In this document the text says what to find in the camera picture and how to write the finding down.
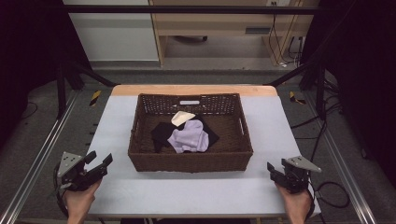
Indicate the dark curtain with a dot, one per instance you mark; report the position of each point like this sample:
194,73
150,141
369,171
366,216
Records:
28,62
364,77

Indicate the wooden desk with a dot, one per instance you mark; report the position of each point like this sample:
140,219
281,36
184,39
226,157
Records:
218,21

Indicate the black cloth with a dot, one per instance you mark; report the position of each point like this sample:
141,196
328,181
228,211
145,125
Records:
162,132

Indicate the brown wicker basket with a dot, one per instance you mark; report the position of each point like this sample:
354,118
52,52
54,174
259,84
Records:
190,163

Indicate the cream cloth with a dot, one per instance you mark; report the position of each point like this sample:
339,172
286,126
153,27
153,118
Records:
182,117

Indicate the white cabinet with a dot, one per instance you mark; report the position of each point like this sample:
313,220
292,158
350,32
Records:
115,34

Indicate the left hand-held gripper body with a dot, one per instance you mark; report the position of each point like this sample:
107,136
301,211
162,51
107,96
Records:
72,174

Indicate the black frame stand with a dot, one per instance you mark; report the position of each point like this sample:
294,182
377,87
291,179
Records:
320,90
62,90

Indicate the person's left hand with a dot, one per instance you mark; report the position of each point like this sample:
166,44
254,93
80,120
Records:
81,200

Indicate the person's right hand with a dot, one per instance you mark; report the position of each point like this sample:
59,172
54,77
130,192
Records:
297,203

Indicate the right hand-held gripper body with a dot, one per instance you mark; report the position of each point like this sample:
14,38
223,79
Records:
294,179

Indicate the white table mat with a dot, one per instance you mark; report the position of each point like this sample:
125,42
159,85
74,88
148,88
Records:
186,193

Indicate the lavender cloth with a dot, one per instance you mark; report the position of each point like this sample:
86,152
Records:
191,138

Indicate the aluminium floor rail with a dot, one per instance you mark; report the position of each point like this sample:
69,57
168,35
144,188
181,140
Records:
345,174
34,168

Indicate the black horizontal frame bar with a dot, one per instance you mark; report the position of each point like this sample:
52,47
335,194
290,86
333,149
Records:
186,9

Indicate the wall power socket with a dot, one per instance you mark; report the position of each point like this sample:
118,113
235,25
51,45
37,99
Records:
277,2

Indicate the yellow black floor tape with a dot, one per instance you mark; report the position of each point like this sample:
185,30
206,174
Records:
95,98
293,98

